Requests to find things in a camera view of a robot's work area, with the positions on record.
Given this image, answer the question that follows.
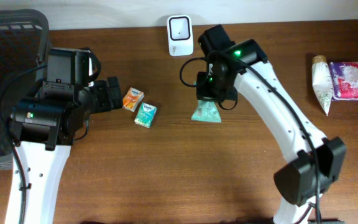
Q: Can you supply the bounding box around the small orange tissue pack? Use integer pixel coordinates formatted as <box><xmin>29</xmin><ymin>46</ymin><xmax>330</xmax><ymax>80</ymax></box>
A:
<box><xmin>122</xmin><ymin>87</ymin><xmax>144</xmax><ymax>112</ymax></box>

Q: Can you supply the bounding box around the teal wet wipes pack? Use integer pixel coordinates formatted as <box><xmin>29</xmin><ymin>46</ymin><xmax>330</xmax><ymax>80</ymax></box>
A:
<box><xmin>191</xmin><ymin>100</ymin><xmax>222</xmax><ymax>123</ymax></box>

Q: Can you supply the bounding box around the small teal tissue pack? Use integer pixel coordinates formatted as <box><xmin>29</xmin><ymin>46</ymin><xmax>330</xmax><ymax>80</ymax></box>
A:
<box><xmin>134</xmin><ymin>103</ymin><xmax>157</xmax><ymax>128</ymax></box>

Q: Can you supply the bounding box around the white floral cream tube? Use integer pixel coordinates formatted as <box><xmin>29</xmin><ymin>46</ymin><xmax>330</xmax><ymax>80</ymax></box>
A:
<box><xmin>311</xmin><ymin>55</ymin><xmax>334</xmax><ymax>115</ymax></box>

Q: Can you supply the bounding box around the red purple tissue pack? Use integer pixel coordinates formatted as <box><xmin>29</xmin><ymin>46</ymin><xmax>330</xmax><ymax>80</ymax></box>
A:
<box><xmin>329</xmin><ymin>62</ymin><xmax>358</xmax><ymax>101</ymax></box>

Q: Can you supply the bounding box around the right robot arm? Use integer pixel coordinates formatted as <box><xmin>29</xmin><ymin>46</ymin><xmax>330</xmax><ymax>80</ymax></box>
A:
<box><xmin>196</xmin><ymin>25</ymin><xmax>346</xmax><ymax>223</ymax></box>

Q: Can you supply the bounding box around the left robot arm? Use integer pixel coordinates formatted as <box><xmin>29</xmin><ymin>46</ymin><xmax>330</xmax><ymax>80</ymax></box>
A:
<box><xmin>5</xmin><ymin>48</ymin><xmax>123</xmax><ymax>223</ymax></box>

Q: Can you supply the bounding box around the white barcode scanner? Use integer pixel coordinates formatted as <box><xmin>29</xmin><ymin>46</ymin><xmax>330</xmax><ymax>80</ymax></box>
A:
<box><xmin>167</xmin><ymin>15</ymin><xmax>194</xmax><ymax>57</ymax></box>

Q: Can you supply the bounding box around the dark grey plastic basket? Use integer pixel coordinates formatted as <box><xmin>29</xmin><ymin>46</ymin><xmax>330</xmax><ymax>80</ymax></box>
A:
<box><xmin>0</xmin><ymin>9</ymin><xmax>50</xmax><ymax>170</ymax></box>

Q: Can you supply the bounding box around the right black camera cable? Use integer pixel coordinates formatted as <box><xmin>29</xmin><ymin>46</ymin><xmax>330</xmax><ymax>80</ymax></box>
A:
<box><xmin>179</xmin><ymin>57</ymin><xmax>208</xmax><ymax>88</ymax></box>

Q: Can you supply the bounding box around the black camera cable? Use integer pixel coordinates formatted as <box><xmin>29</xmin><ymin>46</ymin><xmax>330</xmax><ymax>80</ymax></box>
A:
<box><xmin>179</xmin><ymin>57</ymin><xmax>208</xmax><ymax>88</ymax></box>
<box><xmin>0</xmin><ymin>63</ymin><xmax>48</xmax><ymax>224</ymax></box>

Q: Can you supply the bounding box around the left black camera cable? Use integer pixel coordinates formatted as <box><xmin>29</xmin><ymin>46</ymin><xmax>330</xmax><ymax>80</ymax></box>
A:
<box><xmin>0</xmin><ymin>63</ymin><xmax>48</xmax><ymax>224</ymax></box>

